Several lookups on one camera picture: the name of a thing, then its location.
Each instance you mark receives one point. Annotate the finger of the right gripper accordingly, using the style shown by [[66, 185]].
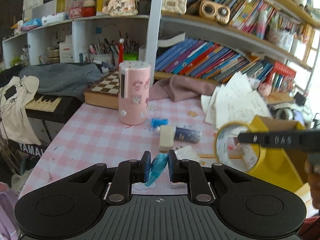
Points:
[[306, 141]]

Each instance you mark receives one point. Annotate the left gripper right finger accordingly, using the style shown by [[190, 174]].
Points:
[[190, 172]]

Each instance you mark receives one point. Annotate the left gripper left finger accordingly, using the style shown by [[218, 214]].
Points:
[[128, 173]]

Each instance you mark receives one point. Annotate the white eraser block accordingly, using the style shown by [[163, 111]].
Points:
[[166, 138]]

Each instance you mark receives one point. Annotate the yellow tape roll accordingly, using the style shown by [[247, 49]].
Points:
[[230, 151]]

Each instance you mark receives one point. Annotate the yellow cardboard box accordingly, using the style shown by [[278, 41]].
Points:
[[283, 168]]

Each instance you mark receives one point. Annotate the printed clear tape roll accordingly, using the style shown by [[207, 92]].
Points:
[[285, 114]]

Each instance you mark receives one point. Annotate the pink checkered tablecloth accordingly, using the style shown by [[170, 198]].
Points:
[[95, 135]]

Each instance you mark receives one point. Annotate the blue crumpled wrapper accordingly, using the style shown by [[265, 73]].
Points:
[[156, 123]]

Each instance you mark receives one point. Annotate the pink pig plush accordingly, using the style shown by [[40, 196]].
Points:
[[264, 89]]

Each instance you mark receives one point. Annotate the red thick dictionary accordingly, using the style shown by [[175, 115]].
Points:
[[284, 70]]

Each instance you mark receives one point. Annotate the wooden chess board box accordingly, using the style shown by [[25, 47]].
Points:
[[104, 93]]

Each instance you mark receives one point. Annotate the stack of white papers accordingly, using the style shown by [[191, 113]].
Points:
[[235, 101]]

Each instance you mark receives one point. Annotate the pink cloth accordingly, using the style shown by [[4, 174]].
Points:
[[179, 88]]

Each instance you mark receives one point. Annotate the pink cylinder holder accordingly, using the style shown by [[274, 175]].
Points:
[[133, 96]]

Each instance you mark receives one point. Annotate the keyboard piano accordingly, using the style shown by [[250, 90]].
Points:
[[52, 108]]

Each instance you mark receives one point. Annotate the grey cloth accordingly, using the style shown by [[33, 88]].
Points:
[[63, 79]]

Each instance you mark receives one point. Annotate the row of leaning books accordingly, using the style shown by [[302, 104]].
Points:
[[207, 60]]

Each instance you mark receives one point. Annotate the pen holder with pens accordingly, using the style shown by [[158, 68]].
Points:
[[109, 51]]

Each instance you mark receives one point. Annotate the cream white garment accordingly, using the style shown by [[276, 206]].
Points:
[[15, 124]]

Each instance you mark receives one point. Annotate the purple backpack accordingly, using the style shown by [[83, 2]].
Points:
[[8, 226]]

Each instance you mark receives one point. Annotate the white bookshelf unit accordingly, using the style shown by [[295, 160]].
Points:
[[145, 29]]

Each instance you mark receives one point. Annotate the brown retro radio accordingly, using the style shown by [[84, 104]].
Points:
[[214, 11]]

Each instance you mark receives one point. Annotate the cream quilted handbag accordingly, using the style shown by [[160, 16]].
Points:
[[174, 6]]

